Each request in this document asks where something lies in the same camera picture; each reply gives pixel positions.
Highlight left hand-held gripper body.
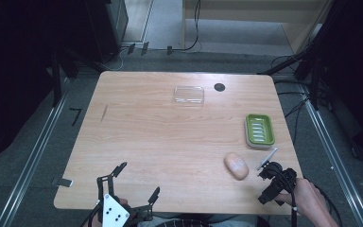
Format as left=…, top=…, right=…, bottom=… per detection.
left=89, top=192, right=155, bottom=227

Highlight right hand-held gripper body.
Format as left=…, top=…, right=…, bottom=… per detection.
left=257, top=161, right=298, bottom=206

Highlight green soap dish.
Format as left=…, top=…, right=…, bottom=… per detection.
left=244, top=113, right=276, bottom=150

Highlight tan oval bread roll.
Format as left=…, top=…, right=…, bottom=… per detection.
left=223, top=152, right=251, bottom=182

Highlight person's right hand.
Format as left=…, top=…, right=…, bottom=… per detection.
left=275, top=178, right=326, bottom=219

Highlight grey tape strip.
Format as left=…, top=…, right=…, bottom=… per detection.
left=51, top=176, right=75, bottom=188

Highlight black angled floor tape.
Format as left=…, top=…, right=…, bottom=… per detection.
left=69, top=107, right=83, bottom=128

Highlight clear plastic container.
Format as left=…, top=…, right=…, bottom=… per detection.
left=172, top=85, right=206, bottom=107

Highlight light wooden furniture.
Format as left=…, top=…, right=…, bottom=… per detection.
left=182, top=0, right=333, bottom=55

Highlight black cabinet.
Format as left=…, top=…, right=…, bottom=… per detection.
left=84, top=0, right=130, bottom=63

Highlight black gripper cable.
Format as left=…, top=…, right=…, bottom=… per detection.
left=272, top=168, right=299, bottom=227

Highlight black floor cables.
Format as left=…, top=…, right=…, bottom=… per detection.
left=270, top=55, right=316, bottom=146

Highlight metal floor rail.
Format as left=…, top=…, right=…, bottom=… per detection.
left=0, top=79, right=71, bottom=227
left=301, top=91, right=363, bottom=227

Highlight white floor cable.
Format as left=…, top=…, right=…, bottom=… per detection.
left=102, top=46, right=130, bottom=72

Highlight black hanging cable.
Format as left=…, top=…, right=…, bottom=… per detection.
left=169, top=0, right=202, bottom=53

